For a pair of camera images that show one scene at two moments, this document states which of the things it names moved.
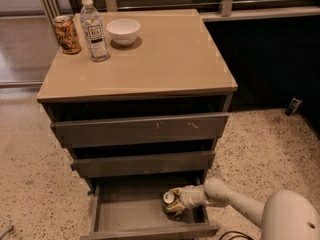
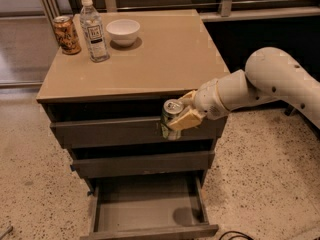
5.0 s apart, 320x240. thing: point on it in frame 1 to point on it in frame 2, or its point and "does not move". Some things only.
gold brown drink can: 67,36 does not move
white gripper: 191,197 to 207,99
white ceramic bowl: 123,31 does not move
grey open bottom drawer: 131,209 does not move
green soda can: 168,197 to 171,108
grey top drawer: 106,131 does not move
